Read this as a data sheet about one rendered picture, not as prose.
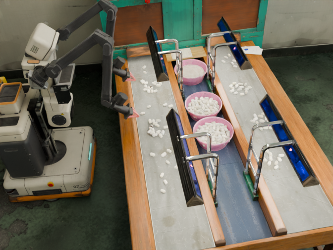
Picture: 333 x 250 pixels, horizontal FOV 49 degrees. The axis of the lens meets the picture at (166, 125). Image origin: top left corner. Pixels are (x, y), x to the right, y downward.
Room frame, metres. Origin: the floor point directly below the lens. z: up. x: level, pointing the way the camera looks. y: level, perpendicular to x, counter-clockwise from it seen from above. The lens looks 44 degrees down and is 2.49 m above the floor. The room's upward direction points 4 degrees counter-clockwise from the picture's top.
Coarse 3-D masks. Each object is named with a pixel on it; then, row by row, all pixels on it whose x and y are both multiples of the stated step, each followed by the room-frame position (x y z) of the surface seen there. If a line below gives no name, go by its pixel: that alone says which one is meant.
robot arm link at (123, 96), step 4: (120, 92) 1.83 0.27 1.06; (116, 96) 1.80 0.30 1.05; (120, 96) 1.79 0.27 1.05; (124, 96) 1.81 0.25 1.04; (104, 100) 1.79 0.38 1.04; (112, 100) 1.80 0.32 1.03; (116, 100) 1.79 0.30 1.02; (120, 100) 1.78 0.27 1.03; (124, 100) 1.78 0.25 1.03; (104, 104) 1.78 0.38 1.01; (108, 104) 1.78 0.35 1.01; (120, 104) 1.78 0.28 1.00
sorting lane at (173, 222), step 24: (144, 96) 2.16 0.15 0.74; (168, 96) 2.14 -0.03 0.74; (144, 120) 1.90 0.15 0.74; (144, 144) 1.67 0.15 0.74; (168, 144) 1.65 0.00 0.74; (144, 168) 1.46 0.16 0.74; (168, 168) 1.45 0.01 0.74; (168, 192) 1.27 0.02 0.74; (168, 216) 1.11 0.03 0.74; (192, 216) 1.10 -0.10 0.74; (168, 240) 0.97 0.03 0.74; (192, 240) 0.96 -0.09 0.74
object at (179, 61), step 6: (156, 42) 2.30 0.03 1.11; (162, 42) 2.30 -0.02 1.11; (156, 54) 2.15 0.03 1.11; (162, 54) 2.14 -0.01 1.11; (180, 54) 2.16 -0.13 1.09; (180, 60) 2.16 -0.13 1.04; (180, 66) 2.16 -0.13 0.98; (180, 72) 2.16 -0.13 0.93; (180, 78) 2.17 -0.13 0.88; (180, 84) 2.17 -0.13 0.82; (180, 90) 2.17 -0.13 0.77
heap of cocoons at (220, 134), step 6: (198, 126) 1.79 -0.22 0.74; (204, 126) 1.79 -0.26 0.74; (210, 126) 1.78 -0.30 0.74; (216, 126) 1.78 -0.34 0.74; (222, 126) 1.77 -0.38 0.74; (198, 132) 1.73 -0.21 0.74; (210, 132) 1.72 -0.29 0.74; (216, 132) 1.72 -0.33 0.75; (222, 132) 1.71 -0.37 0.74; (228, 132) 1.71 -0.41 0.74; (198, 138) 1.68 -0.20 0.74; (204, 138) 1.68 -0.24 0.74; (216, 138) 1.67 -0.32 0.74; (222, 138) 1.66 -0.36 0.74; (228, 138) 1.66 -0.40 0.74
